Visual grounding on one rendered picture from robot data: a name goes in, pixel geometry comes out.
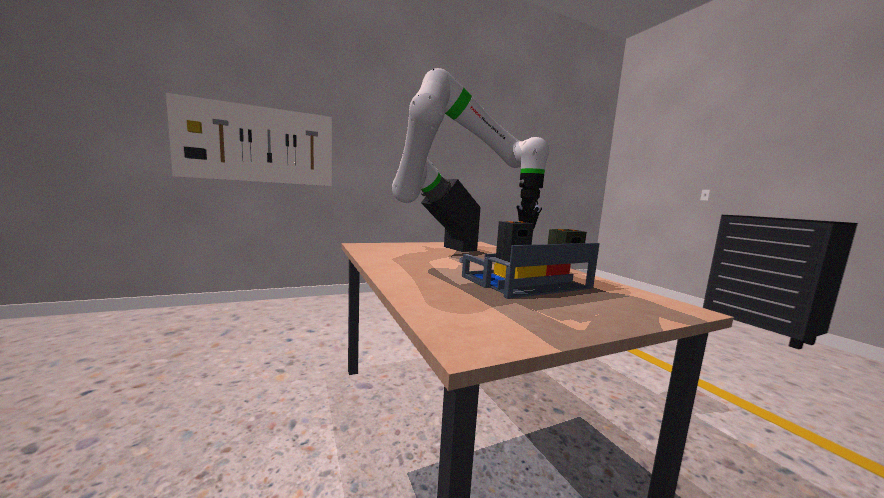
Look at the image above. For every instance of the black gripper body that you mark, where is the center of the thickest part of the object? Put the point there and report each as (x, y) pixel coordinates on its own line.
(533, 194)

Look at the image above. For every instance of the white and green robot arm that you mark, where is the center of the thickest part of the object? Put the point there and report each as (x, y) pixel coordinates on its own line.
(441, 94)

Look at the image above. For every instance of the yellow bin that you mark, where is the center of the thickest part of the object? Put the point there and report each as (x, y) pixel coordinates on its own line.
(521, 272)

